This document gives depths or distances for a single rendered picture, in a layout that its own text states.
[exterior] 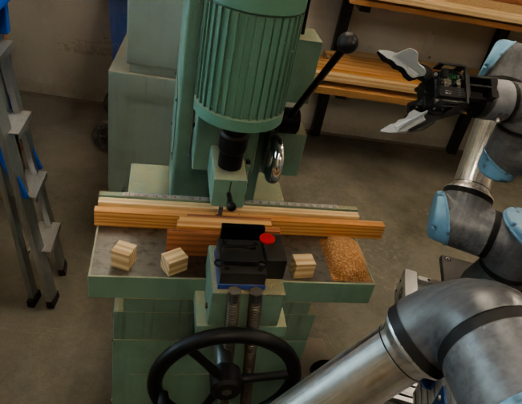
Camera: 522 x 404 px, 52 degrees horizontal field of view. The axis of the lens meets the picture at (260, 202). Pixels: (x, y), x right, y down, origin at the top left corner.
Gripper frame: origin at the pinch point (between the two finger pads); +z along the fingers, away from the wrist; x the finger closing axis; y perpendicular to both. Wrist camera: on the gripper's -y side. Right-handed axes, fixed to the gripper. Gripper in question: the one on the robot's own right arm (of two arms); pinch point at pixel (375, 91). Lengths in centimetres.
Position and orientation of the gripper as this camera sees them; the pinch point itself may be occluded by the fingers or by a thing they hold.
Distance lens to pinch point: 98.9
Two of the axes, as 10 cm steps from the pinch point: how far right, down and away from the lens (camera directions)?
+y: 2.1, -1.9, -9.6
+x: -0.2, 9.8, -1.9
